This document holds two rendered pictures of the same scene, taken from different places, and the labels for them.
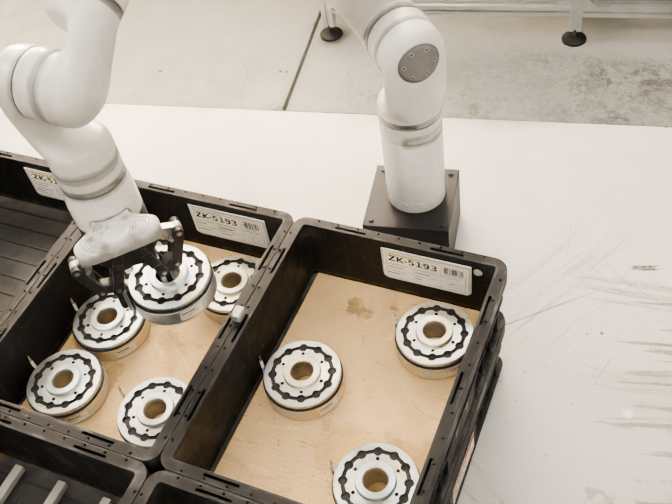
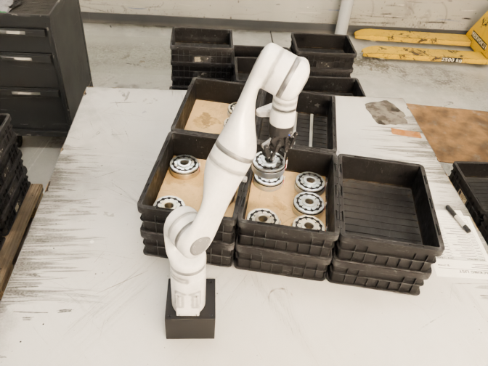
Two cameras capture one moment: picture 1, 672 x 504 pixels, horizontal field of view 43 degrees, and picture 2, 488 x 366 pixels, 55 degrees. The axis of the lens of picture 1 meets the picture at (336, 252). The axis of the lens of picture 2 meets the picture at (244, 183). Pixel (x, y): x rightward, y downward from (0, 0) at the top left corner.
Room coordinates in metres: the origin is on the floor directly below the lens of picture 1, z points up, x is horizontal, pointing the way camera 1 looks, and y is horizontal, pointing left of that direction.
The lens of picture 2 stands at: (1.68, -0.37, 1.90)
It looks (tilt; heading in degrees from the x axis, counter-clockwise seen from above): 41 degrees down; 153
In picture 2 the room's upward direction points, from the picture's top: 5 degrees clockwise
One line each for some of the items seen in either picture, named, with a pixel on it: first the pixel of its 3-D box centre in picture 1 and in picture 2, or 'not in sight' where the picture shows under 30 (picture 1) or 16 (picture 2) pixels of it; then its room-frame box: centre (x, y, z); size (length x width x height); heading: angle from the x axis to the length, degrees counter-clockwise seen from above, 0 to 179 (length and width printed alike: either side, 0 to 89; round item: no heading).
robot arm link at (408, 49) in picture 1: (406, 69); (187, 241); (0.96, -0.14, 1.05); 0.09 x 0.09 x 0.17; 13
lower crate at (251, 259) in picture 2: not in sight; (285, 221); (0.74, 0.27, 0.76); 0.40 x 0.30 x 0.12; 149
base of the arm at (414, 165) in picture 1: (413, 153); (188, 282); (0.96, -0.14, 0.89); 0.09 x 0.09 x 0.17; 69
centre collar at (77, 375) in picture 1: (63, 379); (310, 180); (0.68, 0.39, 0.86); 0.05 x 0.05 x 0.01
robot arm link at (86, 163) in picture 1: (58, 117); (290, 83); (0.69, 0.24, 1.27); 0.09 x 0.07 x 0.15; 56
